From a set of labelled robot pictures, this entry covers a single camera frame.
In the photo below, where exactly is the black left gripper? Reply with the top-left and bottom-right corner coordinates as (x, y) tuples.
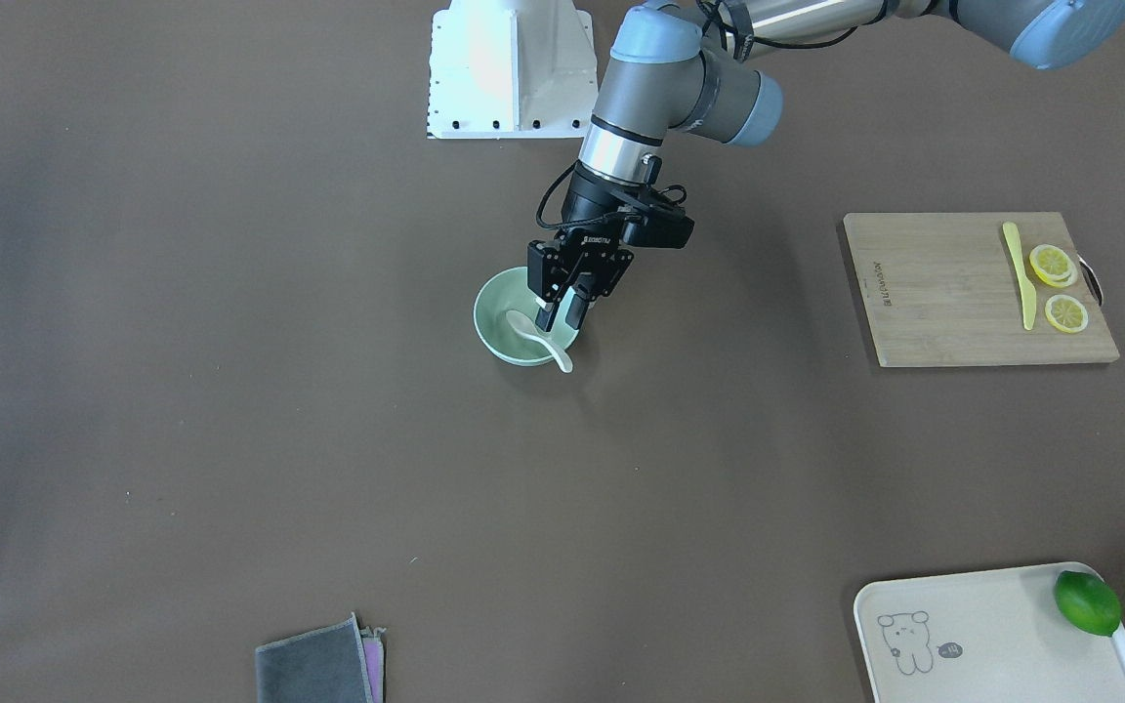
(527, 161), (693, 333)

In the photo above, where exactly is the white ceramic spoon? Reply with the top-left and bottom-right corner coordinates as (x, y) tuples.
(504, 309), (574, 375)

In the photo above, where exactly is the green bowl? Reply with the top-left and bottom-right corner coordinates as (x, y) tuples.
(473, 265), (555, 366)

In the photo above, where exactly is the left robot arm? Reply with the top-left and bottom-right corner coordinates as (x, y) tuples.
(527, 1), (1125, 332)

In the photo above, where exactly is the bamboo cutting board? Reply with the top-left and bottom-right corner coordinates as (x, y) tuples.
(843, 211), (1121, 368)

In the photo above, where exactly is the grey folded cloth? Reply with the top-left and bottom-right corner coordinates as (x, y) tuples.
(254, 612), (387, 702)

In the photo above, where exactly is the yellow plastic knife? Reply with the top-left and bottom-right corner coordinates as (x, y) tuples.
(1001, 220), (1037, 332)

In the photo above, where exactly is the top stacked lemon slice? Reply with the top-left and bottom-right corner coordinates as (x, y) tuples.
(1027, 244), (1074, 274)

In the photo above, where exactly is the single lemon slice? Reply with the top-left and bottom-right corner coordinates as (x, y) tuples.
(1044, 294), (1090, 334)

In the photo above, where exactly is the beige rabbit tray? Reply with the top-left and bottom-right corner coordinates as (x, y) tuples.
(853, 561), (1125, 702)

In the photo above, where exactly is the green lime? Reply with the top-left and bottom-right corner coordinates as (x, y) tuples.
(1053, 570), (1122, 638)

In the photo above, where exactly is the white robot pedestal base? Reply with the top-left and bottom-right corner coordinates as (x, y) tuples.
(426, 1), (599, 139)

